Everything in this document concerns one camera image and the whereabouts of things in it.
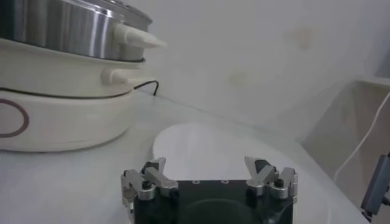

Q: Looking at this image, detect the black cable with adapter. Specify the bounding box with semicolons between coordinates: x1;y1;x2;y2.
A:
361;153;390;220

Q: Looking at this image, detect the stainless steel steamer basket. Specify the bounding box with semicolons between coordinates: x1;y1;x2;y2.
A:
0;0;168;63

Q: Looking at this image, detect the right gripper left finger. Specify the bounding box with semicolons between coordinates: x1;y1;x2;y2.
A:
121;157;180;214

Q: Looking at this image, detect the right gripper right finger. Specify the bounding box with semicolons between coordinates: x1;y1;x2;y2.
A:
244;156;299;203

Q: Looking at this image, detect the white electric cooking pot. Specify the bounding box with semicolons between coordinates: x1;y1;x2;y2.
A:
0;38;159;153

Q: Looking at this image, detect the white round plate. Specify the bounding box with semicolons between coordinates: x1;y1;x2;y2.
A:
151;121;293;183

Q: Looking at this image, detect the white laptop cable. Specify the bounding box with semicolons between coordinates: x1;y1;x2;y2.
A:
333;91;390;183

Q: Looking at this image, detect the black pot power cord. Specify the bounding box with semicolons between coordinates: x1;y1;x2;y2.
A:
133;79;160;97

